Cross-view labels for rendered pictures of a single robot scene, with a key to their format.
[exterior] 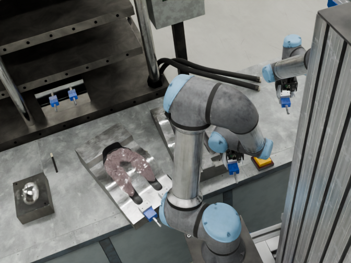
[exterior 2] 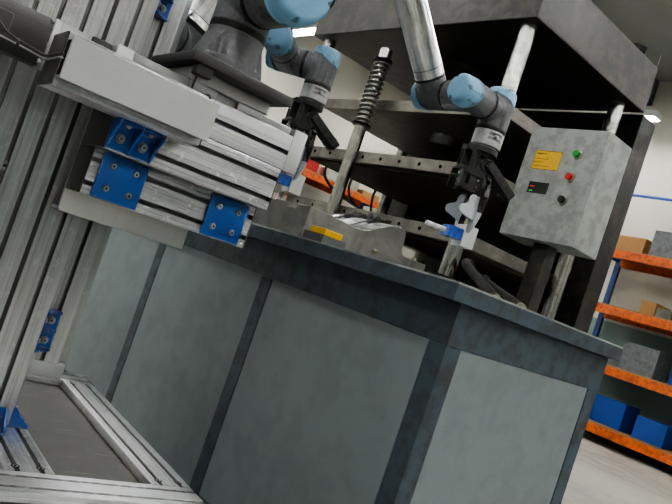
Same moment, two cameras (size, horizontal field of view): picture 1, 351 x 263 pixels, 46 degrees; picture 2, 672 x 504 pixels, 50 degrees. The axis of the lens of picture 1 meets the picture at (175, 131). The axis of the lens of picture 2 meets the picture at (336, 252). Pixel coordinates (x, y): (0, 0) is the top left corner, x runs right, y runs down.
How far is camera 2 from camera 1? 2.64 m
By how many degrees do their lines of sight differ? 74
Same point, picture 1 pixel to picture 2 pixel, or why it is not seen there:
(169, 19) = (521, 225)
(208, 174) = (275, 217)
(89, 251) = (149, 249)
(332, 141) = not seen: outside the picture
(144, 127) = not seen: hidden behind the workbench
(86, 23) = (432, 163)
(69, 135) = not seen: hidden behind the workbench
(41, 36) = (392, 158)
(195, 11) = (559, 232)
